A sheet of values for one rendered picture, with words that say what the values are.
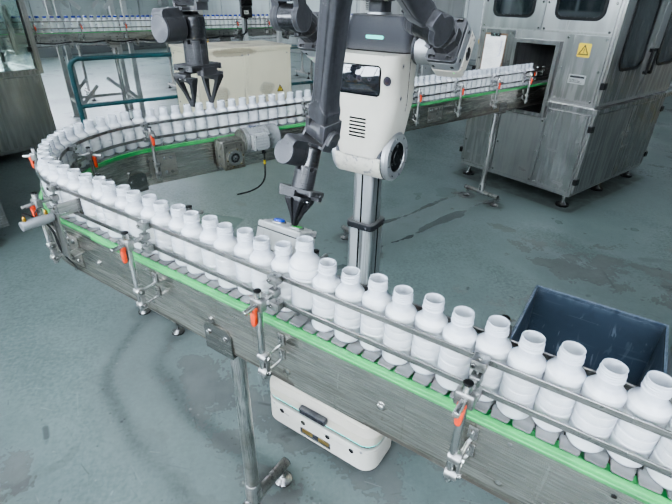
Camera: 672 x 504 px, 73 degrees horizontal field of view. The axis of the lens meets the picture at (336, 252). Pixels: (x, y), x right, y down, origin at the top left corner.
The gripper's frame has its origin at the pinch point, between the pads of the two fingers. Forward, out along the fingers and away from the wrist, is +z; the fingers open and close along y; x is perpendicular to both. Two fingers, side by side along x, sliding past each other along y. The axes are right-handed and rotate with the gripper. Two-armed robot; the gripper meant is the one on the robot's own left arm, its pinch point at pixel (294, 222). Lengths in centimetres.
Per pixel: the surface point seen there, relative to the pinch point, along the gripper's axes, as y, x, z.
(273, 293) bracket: 12.0, -19.7, 12.4
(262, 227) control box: -7.9, -2.8, 3.5
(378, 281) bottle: 32.8, -14.7, 3.1
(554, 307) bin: 62, 42, 8
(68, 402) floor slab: -113, 16, 116
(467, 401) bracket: 57, -25, 14
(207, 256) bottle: -12.6, -15.8, 12.0
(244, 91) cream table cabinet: -284, 272, -62
